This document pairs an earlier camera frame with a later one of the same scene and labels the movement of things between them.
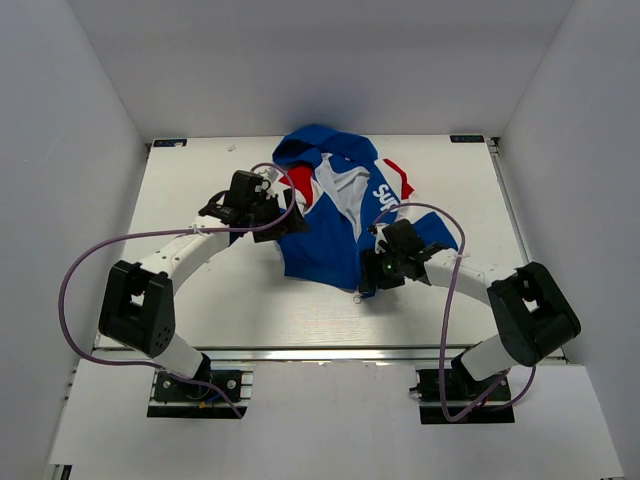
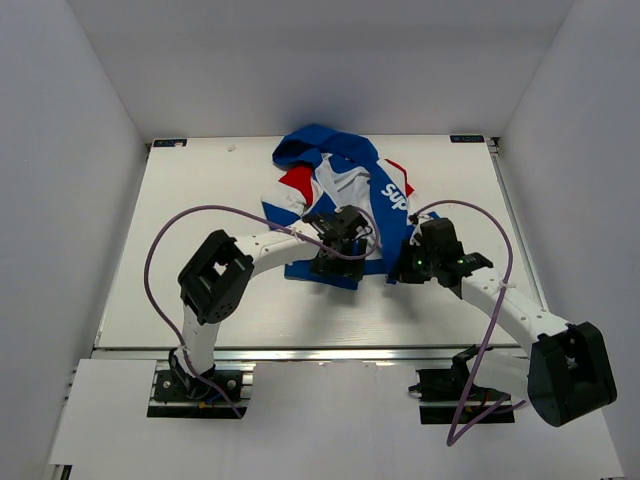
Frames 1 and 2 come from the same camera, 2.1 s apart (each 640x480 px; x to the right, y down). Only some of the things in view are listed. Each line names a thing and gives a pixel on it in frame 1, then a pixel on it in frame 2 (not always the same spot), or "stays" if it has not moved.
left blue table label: x=170 y=143 stays
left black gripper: x=293 y=223 → x=351 y=269
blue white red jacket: x=346 y=196 stays
